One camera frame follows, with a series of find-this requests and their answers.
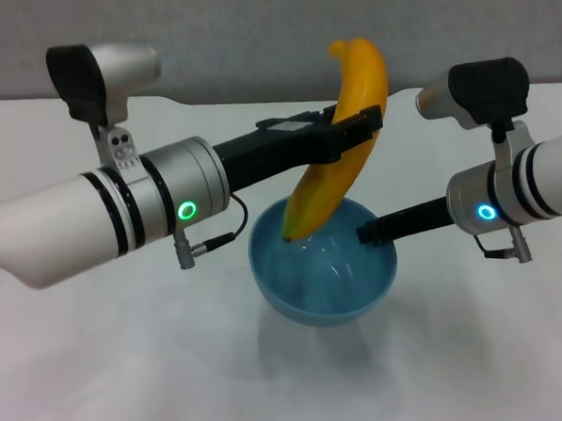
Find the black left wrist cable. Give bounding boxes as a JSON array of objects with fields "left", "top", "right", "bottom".
[{"left": 170, "top": 190, "right": 252, "bottom": 271}]

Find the blue bowl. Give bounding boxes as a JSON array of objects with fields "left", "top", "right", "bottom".
[{"left": 246, "top": 190, "right": 402, "bottom": 332}]

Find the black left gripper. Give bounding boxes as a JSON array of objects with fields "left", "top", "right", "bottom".
[{"left": 211, "top": 101, "right": 387, "bottom": 195}]

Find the yellow banana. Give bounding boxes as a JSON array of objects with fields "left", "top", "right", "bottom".
[{"left": 270, "top": 35, "right": 397, "bottom": 243}]

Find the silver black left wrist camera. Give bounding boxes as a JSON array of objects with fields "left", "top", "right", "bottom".
[{"left": 44, "top": 39, "right": 167, "bottom": 174}]

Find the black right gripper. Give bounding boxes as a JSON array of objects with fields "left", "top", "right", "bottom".
[{"left": 355, "top": 196, "right": 453, "bottom": 245}]

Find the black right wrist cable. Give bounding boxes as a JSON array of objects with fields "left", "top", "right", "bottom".
[{"left": 473, "top": 224, "right": 539, "bottom": 267}]

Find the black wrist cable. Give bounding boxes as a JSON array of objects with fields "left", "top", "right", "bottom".
[
  {"left": 473, "top": 224, "right": 539, "bottom": 267},
  {"left": 170, "top": 190, "right": 252, "bottom": 271}
]

